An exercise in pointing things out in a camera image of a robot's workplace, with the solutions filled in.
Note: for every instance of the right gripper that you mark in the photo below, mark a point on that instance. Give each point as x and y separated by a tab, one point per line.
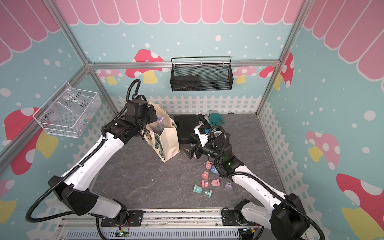
199	147

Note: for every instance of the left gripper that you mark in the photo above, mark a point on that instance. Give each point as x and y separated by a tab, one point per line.
152	113

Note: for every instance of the cream canvas tote bag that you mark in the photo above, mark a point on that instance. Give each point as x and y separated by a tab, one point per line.
162	136

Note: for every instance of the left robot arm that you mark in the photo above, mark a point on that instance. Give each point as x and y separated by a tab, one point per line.
72	188

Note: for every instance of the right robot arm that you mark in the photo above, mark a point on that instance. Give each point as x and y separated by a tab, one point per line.
283	214

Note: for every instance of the pink hourglass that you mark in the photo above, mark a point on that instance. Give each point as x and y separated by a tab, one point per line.
213	183

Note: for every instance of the green hourglass front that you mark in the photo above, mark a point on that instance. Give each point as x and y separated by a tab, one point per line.
199	190

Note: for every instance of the plastic bag in basket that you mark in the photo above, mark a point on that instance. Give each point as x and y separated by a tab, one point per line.
75	105

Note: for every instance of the green rubber glove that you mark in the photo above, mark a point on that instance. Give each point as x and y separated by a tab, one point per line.
216	118

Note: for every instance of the black white hair brush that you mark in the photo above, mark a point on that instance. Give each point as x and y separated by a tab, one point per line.
203	121

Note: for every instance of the black flat box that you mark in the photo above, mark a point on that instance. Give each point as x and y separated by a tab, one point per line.
185	127

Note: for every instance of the black box in basket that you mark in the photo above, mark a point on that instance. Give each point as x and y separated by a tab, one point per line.
185	83

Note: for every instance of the black mesh wall basket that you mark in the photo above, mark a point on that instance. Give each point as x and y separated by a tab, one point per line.
215	72

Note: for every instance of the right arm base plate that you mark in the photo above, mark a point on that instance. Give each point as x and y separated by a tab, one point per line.
232	217

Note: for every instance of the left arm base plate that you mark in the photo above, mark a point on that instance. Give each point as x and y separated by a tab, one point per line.
130	218

